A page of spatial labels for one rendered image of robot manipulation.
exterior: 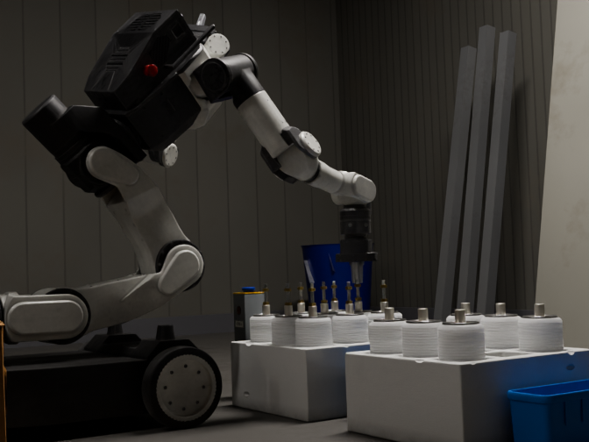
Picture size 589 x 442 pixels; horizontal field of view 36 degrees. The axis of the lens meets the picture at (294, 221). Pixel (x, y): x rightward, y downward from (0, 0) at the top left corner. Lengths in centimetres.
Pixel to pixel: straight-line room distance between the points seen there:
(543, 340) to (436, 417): 32
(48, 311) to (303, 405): 67
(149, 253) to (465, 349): 97
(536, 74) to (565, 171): 100
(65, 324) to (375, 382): 79
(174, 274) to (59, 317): 33
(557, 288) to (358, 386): 219
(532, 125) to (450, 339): 330
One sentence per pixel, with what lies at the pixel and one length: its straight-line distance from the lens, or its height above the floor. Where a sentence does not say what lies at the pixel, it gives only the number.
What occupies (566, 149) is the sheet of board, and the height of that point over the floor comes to 88.
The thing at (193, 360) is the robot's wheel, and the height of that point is 16.
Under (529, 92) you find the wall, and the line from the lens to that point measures 511.
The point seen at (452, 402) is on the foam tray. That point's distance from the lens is 183.
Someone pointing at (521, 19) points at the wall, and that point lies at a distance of 522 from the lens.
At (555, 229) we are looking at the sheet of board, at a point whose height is 52.
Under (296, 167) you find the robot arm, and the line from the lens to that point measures 237.
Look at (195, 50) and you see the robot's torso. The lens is 249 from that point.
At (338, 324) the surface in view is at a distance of 237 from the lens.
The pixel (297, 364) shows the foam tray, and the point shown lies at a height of 14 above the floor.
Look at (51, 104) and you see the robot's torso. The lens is 238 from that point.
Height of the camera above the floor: 37
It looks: 3 degrees up
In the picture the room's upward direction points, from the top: 2 degrees counter-clockwise
